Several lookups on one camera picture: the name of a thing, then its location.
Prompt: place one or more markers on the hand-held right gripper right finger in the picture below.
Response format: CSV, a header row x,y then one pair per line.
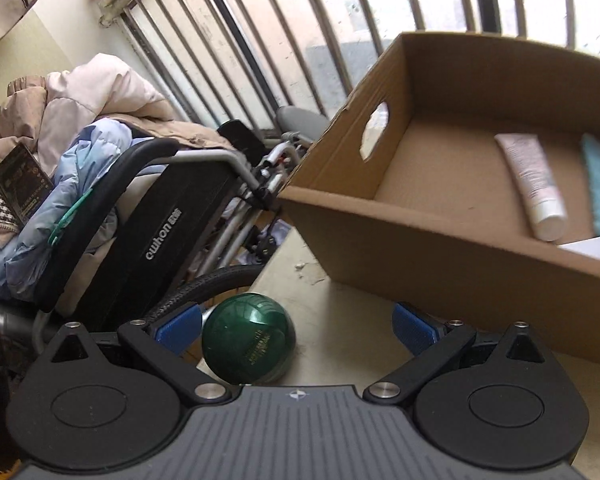
x,y
412,331

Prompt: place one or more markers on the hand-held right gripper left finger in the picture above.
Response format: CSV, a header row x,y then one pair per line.
x,y
180,327

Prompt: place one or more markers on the shiny green ball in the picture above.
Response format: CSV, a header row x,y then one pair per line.
x,y
250,340

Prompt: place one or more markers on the brown cardboard box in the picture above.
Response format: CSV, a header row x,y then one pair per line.
x,y
430,240

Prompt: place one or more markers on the pink cosmetic tube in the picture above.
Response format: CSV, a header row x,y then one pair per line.
x,y
532,180

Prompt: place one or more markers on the white carton box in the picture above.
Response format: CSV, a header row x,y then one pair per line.
x,y
595,247

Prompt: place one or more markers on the black wheelchair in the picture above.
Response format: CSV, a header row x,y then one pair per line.
x,y
170,225

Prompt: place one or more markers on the light blue puffer jacket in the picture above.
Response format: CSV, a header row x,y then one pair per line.
x,y
70,200

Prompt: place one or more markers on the houndstooth cloth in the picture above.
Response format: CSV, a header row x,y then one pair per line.
x,y
0,212

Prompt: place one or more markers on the dark booklet package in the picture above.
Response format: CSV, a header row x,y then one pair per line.
x,y
22,182

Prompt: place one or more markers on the cream puffer jacket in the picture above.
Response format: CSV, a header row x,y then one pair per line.
x,y
95,100

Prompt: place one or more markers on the beige coat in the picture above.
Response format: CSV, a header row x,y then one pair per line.
x,y
20,110

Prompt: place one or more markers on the metal window grille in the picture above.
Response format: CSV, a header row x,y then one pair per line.
x,y
290,35

